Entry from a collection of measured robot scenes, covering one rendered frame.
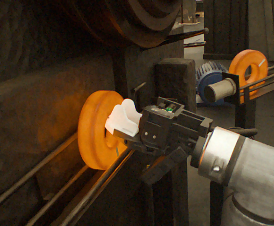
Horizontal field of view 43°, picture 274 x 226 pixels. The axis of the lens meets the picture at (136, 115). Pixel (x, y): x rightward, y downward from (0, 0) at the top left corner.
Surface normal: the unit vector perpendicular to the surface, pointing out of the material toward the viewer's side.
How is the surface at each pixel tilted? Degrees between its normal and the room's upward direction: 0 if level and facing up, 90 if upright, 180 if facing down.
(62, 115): 90
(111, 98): 89
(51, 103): 90
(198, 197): 0
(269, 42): 90
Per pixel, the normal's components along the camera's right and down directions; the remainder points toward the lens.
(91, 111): -0.33, -0.47
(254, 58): 0.48, 0.26
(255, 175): -0.36, 0.07
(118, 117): -0.48, 0.33
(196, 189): -0.07, -0.94
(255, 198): -0.63, 0.13
